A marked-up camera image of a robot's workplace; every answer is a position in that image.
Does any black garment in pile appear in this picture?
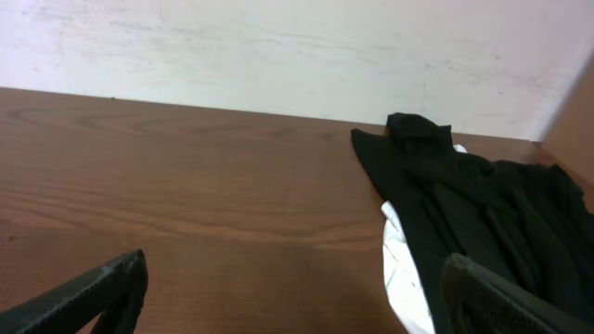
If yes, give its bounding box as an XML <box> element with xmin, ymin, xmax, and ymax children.
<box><xmin>351</xmin><ymin>113</ymin><xmax>593</xmax><ymax>333</ymax></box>

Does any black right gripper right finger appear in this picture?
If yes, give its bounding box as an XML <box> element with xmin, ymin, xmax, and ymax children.
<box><xmin>441</xmin><ymin>253</ymin><xmax>593</xmax><ymax>334</ymax></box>

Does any white garment in pile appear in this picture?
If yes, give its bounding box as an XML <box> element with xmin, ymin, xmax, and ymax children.
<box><xmin>380</xmin><ymin>163</ymin><xmax>452</xmax><ymax>333</ymax></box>

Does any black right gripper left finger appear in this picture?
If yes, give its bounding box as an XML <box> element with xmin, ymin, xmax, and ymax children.
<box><xmin>1</xmin><ymin>250</ymin><xmax>149</xmax><ymax>334</ymax></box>

